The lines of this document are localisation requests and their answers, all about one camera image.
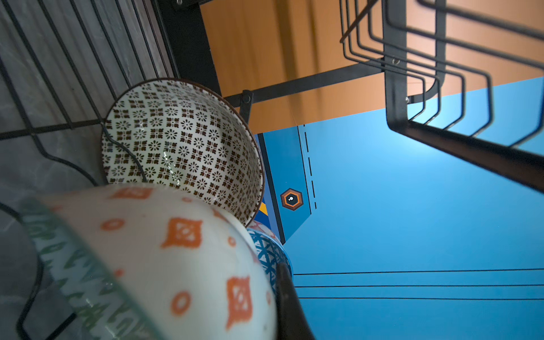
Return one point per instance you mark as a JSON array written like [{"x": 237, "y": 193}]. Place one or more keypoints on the black wire dish rack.
[{"x": 392, "y": 217}]

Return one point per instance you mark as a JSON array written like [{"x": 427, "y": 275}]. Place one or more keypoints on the brown patterned bowl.
[{"x": 182, "y": 135}]

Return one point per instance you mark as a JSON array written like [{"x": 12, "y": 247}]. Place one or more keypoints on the blue triangle patterned bowl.
[{"x": 269, "y": 251}]

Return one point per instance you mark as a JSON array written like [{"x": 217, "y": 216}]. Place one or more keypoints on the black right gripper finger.
[{"x": 292, "y": 323}]

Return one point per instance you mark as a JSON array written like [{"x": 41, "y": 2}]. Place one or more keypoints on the green spiral bowl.
[{"x": 149, "y": 262}]

